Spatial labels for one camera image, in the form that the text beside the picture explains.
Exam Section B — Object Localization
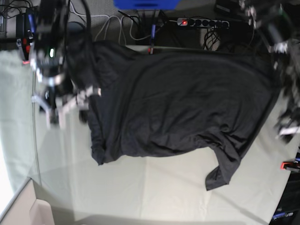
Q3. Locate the red black table clamp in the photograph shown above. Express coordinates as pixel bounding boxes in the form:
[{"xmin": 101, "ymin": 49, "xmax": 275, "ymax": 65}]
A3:
[
  {"xmin": 148, "ymin": 47, "xmax": 154, "ymax": 55},
  {"xmin": 16, "ymin": 38, "xmax": 30, "ymax": 64},
  {"xmin": 280, "ymin": 157, "xmax": 300, "ymax": 173}
]

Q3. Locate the black power strip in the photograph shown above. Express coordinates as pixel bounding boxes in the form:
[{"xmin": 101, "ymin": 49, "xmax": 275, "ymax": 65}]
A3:
[{"xmin": 176, "ymin": 18, "xmax": 230, "ymax": 29}]

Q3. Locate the white looped cable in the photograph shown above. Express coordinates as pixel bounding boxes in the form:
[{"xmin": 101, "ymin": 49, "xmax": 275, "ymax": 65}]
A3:
[{"xmin": 93, "ymin": 14, "xmax": 153, "ymax": 45}]

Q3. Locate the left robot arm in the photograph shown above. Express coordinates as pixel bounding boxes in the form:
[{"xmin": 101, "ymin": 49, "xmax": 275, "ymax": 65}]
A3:
[{"xmin": 239, "ymin": 0, "xmax": 300, "ymax": 143}]

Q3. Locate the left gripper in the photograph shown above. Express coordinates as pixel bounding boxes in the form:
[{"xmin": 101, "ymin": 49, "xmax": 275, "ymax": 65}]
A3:
[{"xmin": 274, "ymin": 89, "xmax": 300, "ymax": 143}]

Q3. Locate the red black table clamp right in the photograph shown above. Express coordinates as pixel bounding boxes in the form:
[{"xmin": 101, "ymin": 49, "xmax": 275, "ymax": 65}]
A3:
[{"xmin": 280, "ymin": 157, "xmax": 300, "ymax": 173}]

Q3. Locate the red black table clamp rear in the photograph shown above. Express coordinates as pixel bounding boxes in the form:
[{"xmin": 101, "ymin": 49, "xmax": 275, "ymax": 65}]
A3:
[{"xmin": 148, "ymin": 47, "xmax": 154, "ymax": 55}]

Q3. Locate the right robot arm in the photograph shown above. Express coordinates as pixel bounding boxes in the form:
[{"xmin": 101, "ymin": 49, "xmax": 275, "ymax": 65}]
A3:
[{"xmin": 29, "ymin": 0, "xmax": 101, "ymax": 129}]

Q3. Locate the beige cardboard box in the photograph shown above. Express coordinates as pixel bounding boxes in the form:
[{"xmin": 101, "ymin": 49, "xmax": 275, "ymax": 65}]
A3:
[{"xmin": 0, "ymin": 179, "xmax": 55, "ymax": 225}]

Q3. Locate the black device box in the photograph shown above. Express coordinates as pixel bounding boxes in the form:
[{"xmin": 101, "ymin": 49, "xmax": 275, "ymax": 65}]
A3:
[{"xmin": 16, "ymin": 6, "xmax": 38, "ymax": 47}]

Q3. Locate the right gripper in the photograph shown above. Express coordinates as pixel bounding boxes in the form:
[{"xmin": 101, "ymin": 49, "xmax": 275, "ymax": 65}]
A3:
[{"xmin": 31, "ymin": 79, "xmax": 101, "ymax": 129}]

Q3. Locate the black t-shirt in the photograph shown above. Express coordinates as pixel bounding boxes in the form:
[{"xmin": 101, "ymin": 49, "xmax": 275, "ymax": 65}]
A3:
[{"xmin": 67, "ymin": 41, "xmax": 280, "ymax": 190}]

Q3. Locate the red black table clamp left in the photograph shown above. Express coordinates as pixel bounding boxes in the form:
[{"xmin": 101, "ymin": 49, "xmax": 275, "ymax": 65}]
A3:
[{"xmin": 16, "ymin": 38, "xmax": 30, "ymax": 64}]

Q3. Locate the light green table cloth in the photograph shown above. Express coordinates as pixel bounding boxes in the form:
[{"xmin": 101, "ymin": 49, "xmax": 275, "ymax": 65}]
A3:
[{"xmin": 0, "ymin": 51, "xmax": 300, "ymax": 225}]

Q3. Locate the blue plastic box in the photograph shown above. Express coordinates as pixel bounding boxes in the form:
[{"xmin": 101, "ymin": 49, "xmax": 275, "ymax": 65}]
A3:
[{"xmin": 113, "ymin": 0, "xmax": 180, "ymax": 10}]

